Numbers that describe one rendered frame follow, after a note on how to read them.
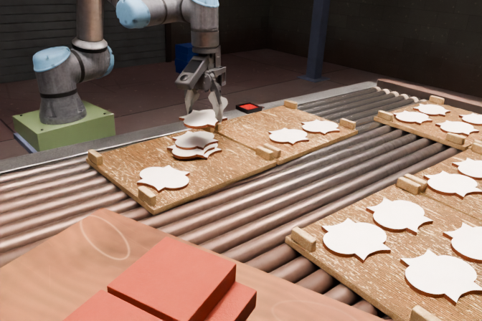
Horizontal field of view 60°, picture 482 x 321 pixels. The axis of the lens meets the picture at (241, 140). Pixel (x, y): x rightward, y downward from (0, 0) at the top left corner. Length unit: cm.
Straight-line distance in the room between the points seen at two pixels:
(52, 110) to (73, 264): 90
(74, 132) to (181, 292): 121
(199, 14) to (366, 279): 74
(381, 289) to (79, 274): 50
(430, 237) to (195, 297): 75
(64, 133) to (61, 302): 92
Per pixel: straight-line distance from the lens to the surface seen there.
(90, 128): 150
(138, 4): 110
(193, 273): 32
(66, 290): 64
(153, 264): 33
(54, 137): 147
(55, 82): 148
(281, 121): 152
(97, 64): 155
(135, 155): 123
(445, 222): 107
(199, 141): 125
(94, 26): 151
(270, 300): 60
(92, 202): 106
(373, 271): 85
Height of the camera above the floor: 145
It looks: 23 degrees down
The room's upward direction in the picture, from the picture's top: 3 degrees clockwise
